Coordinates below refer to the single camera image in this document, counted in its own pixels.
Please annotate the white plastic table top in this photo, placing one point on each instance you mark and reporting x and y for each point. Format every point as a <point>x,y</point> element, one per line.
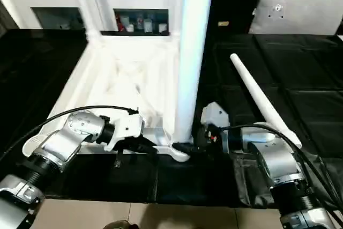
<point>120,84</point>

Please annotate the white plastic table leg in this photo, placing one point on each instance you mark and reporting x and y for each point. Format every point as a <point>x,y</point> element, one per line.
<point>257,92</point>
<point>83,6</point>
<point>193,52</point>
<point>177,1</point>

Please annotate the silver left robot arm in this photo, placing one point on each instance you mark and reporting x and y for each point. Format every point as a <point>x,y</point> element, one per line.
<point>61,143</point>

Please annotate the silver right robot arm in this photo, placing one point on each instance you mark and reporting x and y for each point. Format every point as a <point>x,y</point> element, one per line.
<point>281,159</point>

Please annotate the black work mat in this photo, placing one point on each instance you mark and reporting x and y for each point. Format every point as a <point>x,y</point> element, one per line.
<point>281,78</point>

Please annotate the black furniture with yellow label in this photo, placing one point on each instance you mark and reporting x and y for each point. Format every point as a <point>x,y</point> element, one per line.
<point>233,1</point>

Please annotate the white glass-door cabinet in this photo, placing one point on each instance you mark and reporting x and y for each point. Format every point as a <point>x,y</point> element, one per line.
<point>120,1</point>

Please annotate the grey cushion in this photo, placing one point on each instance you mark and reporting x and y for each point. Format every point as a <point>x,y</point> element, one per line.
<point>297,11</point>

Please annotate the grey curtain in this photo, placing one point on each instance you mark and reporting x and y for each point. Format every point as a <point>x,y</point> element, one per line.
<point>6,17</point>

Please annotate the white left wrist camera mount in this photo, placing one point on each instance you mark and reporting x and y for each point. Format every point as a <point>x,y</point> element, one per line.
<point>128,127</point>

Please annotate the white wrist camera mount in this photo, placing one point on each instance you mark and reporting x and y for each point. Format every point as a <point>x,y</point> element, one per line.
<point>214,113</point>
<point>128,127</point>

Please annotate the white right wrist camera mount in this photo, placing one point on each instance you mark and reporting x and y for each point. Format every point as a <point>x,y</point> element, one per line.
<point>214,113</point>

